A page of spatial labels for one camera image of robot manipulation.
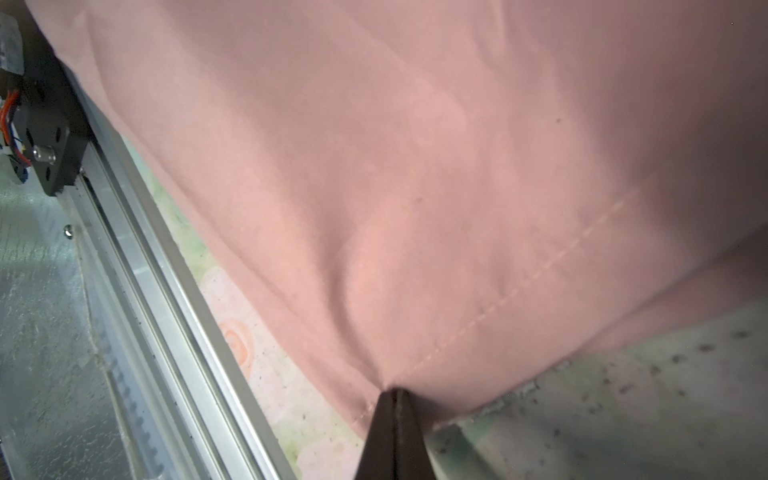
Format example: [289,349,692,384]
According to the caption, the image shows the pink shorts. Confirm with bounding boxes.
[29,1,767,434]

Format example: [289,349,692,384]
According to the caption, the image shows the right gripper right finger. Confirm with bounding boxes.
[394,389,436,480]

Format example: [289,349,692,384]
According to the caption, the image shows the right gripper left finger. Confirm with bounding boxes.
[354,390,396,480]

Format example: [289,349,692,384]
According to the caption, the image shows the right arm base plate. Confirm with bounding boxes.
[1,1,92,196]

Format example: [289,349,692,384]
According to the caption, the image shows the aluminium front rail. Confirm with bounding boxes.
[64,88,293,479]

